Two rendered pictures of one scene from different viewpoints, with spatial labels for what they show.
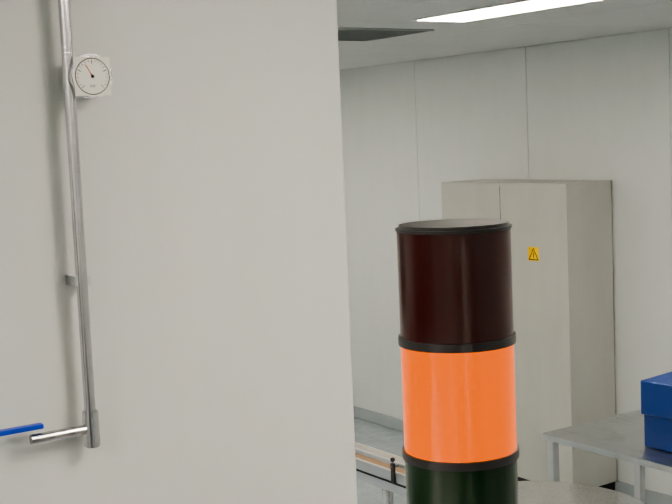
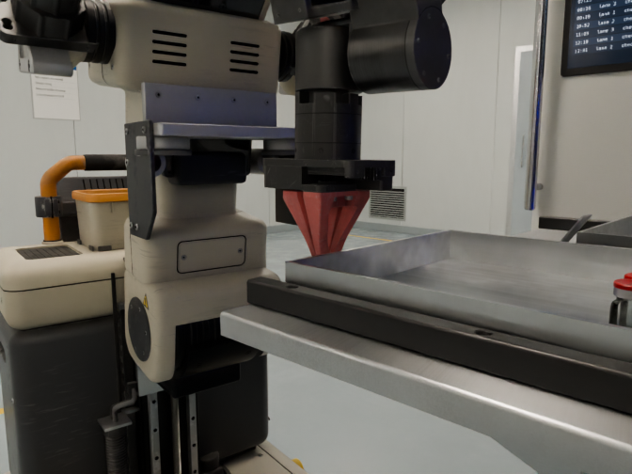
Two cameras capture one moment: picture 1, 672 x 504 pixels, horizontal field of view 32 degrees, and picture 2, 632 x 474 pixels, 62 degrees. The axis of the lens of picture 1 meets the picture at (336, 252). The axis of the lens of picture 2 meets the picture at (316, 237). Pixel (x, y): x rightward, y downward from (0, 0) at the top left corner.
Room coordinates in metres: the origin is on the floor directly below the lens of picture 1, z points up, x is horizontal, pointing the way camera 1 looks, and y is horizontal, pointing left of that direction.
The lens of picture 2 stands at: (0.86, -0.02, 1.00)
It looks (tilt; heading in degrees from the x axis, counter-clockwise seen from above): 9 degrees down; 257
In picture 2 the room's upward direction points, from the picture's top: straight up
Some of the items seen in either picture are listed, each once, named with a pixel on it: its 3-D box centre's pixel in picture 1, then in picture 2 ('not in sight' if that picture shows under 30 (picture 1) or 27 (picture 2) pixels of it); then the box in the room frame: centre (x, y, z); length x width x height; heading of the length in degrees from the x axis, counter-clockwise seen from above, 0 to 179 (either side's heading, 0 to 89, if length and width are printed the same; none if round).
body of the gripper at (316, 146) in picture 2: not in sight; (327, 137); (0.75, -0.46, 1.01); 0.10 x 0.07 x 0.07; 125
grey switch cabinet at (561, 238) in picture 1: (524, 333); not in sight; (7.75, -1.24, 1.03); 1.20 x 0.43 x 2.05; 34
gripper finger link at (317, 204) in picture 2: not in sight; (316, 218); (0.75, -0.47, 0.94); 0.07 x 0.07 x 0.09; 35
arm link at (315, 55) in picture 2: not in sight; (334, 63); (0.74, -0.46, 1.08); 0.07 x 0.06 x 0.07; 127
